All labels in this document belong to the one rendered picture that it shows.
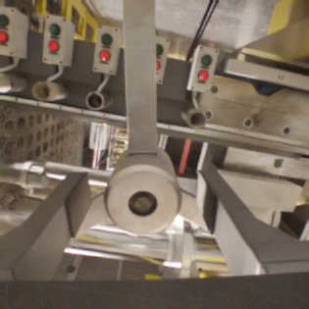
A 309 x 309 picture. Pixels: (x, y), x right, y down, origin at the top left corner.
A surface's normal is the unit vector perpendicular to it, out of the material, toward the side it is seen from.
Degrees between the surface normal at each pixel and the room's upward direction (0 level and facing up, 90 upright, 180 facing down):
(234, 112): 90
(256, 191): 90
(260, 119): 90
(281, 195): 90
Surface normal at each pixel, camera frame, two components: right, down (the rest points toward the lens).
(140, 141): 0.03, 0.29
